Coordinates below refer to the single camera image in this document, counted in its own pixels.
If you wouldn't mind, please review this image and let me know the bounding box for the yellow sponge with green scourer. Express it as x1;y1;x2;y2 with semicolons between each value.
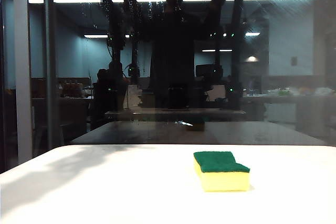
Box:
193;151;251;193

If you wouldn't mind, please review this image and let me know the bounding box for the grey metal pole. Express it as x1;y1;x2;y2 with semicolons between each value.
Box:
43;0;60;151

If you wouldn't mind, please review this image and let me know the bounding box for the large glass pane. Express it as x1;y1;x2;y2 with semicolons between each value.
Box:
0;0;336;147

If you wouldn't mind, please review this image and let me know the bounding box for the white frame pillar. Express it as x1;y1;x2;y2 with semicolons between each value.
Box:
12;0;34;166

